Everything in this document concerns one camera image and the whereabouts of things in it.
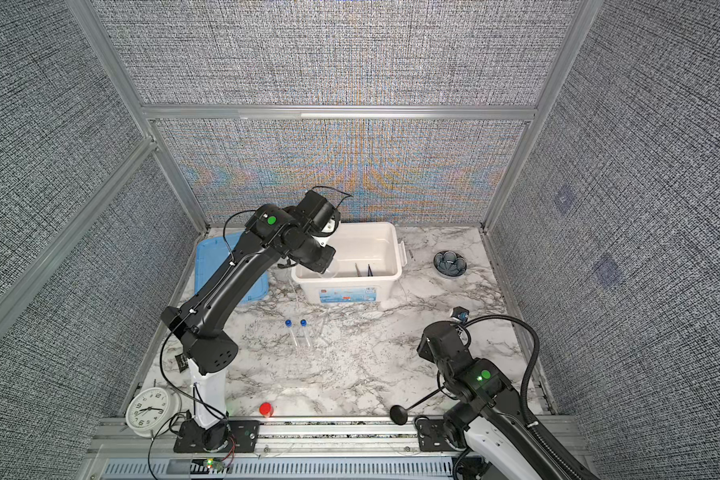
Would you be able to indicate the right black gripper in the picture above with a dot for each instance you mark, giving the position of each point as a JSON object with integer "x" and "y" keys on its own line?
{"x": 424, "y": 348}

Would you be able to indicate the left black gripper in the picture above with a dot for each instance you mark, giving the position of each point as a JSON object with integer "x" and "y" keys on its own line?
{"x": 322, "y": 267}

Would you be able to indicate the white plastic storage bin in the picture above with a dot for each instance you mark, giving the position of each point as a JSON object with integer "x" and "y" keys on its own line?
{"x": 374, "y": 243}

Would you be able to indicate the blue capped test tube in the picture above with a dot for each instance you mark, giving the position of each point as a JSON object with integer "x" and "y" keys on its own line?
{"x": 290, "y": 328}
{"x": 305, "y": 332}

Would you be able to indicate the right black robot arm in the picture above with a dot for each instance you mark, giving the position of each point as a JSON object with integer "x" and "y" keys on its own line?
{"x": 492, "y": 418}

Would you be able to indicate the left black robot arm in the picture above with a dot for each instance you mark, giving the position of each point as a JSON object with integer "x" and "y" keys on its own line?
{"x": 199, "y": 323}

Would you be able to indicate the dark bowl with stones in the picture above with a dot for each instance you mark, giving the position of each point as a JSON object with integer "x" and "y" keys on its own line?
{"x": 450, "y": 263}

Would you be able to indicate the blue plastic bin lid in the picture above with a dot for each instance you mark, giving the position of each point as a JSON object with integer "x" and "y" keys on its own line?
{"x": 210, "y": 255}

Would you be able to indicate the red bottle cap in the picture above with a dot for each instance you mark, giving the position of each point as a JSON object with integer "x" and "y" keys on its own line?
{"x": 266, "y": 409}

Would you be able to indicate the dark snack packet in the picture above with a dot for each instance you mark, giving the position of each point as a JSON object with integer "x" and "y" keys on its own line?
{"x": 182, "y": 362}

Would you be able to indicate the white analog clock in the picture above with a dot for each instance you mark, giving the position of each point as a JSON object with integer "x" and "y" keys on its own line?
{"x": 149, "y": 412}

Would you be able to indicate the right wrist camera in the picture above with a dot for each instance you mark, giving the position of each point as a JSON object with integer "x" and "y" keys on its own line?
{"x": 460, "y": 314}

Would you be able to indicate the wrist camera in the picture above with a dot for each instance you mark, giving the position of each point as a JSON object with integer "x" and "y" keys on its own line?
{"x": 460, "y": 314}
{"x": 317, "y": 215}

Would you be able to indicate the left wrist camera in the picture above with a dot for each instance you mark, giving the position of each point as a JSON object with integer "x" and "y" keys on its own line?
{"x": 317, "y": 215}

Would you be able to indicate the black long handled ladle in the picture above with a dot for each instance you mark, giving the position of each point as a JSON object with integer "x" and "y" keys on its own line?
{"x": 399, "y": 414}

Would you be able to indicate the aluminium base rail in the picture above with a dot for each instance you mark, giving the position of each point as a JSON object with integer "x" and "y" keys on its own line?
{"x": 277, "y": 437}

